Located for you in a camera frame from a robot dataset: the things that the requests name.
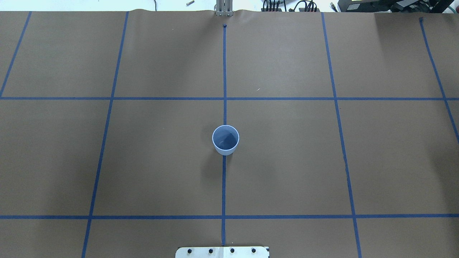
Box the white pedestal column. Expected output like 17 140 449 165
175 246 270 258

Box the blue cup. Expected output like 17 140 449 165
211 125 240 156

